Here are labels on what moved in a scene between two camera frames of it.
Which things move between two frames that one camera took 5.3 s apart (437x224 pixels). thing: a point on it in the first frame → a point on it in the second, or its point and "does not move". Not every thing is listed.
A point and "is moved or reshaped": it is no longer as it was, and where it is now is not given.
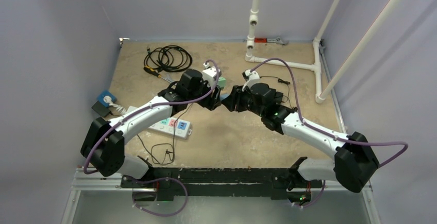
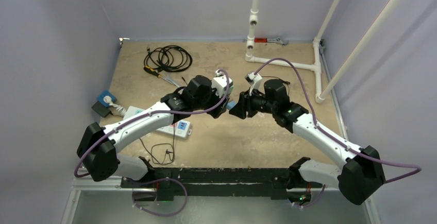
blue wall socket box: (101, 95) does not move
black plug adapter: (279, 97) is moved or reshaped
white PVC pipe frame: (316, 67) does not move
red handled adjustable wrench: (276, 39) does not move
